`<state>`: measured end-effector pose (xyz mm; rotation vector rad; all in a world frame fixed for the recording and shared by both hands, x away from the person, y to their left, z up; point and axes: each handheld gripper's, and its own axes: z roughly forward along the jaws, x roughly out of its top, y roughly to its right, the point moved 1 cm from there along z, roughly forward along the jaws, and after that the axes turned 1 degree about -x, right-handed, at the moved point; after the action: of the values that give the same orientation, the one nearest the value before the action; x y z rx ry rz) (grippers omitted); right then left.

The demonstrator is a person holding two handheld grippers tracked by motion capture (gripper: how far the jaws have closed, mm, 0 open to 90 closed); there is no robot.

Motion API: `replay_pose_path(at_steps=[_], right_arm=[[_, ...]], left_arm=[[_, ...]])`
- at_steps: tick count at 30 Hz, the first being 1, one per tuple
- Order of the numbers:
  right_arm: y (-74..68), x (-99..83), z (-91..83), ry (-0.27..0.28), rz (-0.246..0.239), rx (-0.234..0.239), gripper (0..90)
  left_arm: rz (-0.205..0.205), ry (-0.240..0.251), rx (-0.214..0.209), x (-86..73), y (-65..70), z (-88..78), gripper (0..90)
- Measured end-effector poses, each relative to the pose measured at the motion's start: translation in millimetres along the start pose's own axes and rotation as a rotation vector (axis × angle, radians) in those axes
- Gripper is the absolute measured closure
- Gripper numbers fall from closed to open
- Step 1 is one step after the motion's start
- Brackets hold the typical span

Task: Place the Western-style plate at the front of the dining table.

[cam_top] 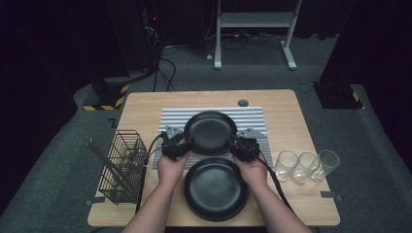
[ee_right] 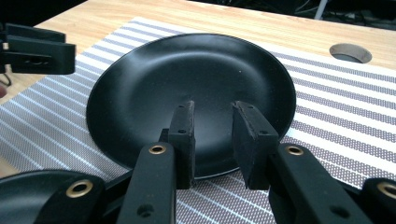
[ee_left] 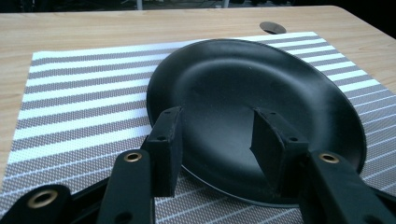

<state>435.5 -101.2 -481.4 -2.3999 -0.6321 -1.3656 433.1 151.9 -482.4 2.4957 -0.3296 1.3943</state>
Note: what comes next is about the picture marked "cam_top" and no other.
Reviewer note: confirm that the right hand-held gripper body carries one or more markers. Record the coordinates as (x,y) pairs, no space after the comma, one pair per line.
(246,149)

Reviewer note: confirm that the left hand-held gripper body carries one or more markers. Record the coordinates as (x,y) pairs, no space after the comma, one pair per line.
(173,147)

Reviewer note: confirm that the black round plate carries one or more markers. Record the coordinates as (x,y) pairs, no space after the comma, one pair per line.
(210,132)
(215,187)
(226,219)

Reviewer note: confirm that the clear drinking glass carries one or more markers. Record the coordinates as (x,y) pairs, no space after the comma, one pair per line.
(302,170)
(285,163)
(328,161)

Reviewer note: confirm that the person's left hand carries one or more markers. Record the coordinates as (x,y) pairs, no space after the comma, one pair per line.
(171,171)

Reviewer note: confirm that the person's right hand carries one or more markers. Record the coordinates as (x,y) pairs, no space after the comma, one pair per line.
(256,173)

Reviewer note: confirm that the grey striped placemat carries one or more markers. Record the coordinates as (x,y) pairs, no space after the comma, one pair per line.
(256,118)

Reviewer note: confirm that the grey round table grommet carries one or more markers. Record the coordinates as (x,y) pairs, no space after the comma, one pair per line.
(243,103)

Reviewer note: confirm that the grey chopstick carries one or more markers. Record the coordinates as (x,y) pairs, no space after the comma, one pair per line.
(98,157)
(103,153)

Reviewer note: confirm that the black stand base striped edge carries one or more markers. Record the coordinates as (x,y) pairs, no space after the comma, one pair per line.
(110,93)
(336,95)

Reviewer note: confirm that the grey tape strip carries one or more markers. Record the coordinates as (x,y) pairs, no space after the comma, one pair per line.
(95,200)
(328,194)

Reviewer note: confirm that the dark equipment rack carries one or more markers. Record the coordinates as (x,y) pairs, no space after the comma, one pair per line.
(150,35)

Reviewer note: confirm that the white metal desk frame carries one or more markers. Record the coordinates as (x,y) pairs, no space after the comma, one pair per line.
(256,19)

